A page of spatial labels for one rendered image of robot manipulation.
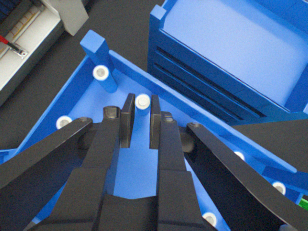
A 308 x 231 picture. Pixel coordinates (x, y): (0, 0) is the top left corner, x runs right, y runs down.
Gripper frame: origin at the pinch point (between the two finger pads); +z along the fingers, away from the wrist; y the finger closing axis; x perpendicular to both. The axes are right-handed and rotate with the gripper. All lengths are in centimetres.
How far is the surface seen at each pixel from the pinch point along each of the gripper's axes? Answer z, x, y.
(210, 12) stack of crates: 25.0, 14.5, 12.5
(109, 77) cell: 4.3, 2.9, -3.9
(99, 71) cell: 3.9, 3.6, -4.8
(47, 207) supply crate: 0.8, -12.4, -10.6
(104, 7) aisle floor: 64, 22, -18
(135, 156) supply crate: 5.7, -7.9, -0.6
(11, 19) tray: 43, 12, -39
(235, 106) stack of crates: 21.5, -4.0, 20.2
